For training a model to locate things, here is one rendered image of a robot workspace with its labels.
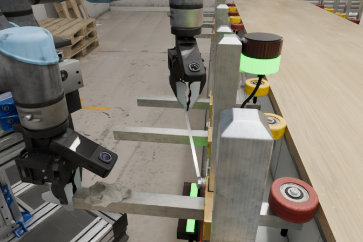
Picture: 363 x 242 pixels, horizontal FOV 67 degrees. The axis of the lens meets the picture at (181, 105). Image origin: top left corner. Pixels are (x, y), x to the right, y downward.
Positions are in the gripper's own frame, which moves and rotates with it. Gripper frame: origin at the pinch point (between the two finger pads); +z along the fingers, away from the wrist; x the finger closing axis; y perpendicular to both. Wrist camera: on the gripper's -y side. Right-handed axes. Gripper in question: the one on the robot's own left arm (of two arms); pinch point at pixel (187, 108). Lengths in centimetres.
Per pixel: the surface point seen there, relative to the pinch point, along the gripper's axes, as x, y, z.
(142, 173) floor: 8, 86, 93
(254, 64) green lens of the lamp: -3.1, -25.6, -20.0
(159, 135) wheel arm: 7.2, 1.9, 8.6
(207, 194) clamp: 2.2, -23.6, 6.3
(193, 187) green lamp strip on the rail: -0.8, -4.5, 23.1
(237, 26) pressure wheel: -62, 107, 4
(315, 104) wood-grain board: -38.1, -0.6, 3.3
